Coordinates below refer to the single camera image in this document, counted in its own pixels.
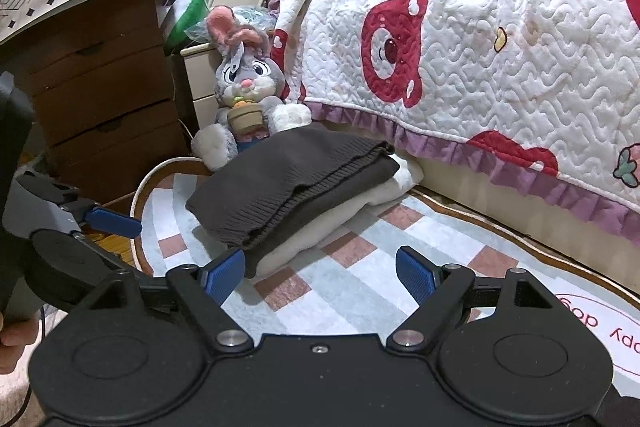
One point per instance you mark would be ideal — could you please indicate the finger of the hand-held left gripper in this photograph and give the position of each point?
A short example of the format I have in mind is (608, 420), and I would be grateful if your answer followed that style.
(117, 223)

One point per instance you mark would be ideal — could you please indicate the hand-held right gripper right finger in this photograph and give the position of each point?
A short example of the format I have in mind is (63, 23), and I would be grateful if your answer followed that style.
(416, 273)

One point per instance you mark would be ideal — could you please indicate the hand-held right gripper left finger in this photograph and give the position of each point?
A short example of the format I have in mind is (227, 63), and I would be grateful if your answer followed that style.
(225, 276)

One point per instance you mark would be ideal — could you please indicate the dark brown knit sweater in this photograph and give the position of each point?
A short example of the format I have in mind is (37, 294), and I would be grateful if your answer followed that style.
(290, 177)

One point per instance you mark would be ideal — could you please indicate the person's left hand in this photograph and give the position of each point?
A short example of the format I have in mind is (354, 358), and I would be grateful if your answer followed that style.
(17, 339)

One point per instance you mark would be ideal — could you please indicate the checkered floor rug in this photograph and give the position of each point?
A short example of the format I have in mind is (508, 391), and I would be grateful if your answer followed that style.
(360, 302)

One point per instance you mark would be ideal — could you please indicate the brown wooden drawer chest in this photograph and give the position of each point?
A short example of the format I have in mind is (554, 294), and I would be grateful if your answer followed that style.
(100, 107)

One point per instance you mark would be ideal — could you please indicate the cream nightstand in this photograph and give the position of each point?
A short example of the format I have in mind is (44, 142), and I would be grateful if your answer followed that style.
(200, 87)

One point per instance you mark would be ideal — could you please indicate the grey plush rabbit toy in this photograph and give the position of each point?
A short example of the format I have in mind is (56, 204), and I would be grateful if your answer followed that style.
(245, 77)

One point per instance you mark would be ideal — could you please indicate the green plastic bag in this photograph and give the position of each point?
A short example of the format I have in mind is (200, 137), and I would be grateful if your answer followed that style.
(192, 7)

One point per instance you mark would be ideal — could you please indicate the cream bed frame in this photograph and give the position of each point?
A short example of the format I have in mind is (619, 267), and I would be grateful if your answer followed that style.
(500, 202)

